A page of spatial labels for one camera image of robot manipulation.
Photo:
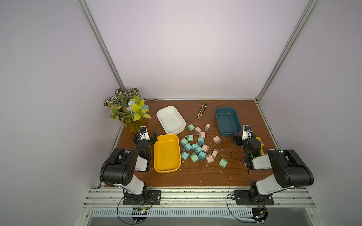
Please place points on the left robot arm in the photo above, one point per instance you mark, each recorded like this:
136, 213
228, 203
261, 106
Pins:
119, 168

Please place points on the potted green plant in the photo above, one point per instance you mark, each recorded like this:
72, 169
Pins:
127, 106

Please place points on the yellow toy shovel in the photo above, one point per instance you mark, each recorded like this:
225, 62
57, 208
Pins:
261, 145

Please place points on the white storage box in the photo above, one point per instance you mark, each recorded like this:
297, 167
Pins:
171, 120

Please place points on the pink plug top right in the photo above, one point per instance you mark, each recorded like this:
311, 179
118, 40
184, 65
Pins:
207, 127

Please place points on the yellow storage box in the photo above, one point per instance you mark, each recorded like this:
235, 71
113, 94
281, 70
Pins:
167, 155

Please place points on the green plug top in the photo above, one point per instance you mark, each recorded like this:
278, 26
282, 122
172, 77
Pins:
191, 127

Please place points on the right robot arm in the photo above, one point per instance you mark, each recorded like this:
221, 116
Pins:
288, 169

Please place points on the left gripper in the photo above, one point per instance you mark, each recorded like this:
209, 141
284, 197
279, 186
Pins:
152, 141

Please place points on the pink plug middle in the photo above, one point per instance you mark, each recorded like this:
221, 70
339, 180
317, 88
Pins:
205, 148

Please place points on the green plug bottom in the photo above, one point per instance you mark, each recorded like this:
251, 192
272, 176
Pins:
194, 157

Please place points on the teal plug bottom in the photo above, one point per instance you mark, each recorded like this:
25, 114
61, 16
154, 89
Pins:
202, 155

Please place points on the yellow black utility knife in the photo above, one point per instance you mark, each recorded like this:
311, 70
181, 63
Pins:
203, 107

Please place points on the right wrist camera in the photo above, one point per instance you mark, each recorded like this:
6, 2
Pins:
246, 131

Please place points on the green plug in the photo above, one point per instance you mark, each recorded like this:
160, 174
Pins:
194, 157
191, 127
223, 163
189, 138

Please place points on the pink plug upper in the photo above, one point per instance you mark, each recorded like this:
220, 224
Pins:
197, 130

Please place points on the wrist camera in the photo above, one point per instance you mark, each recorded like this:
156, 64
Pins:
144, 135
246, 131

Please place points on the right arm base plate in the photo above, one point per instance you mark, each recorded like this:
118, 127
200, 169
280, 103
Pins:
243, 197

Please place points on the teal storage box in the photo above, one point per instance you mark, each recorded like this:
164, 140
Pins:
228, 121

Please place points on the pink plug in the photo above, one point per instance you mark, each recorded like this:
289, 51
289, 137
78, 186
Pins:
197, 130
207, 127
217, 140
205, 148

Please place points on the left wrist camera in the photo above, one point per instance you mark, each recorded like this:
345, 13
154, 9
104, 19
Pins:
144, 135

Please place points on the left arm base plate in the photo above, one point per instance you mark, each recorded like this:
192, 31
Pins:
152, 197

